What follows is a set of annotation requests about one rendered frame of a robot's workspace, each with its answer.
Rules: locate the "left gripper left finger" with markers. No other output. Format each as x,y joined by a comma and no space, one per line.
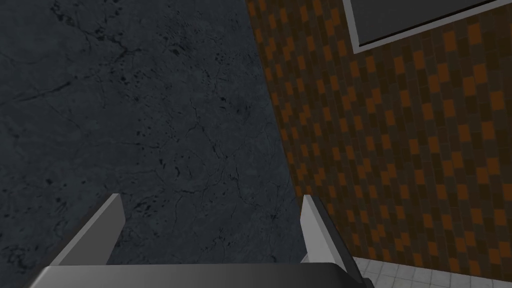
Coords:
96,236

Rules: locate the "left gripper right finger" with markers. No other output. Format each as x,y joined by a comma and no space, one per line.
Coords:
320,236

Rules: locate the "white framed window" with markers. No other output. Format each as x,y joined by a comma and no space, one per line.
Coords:
416,16

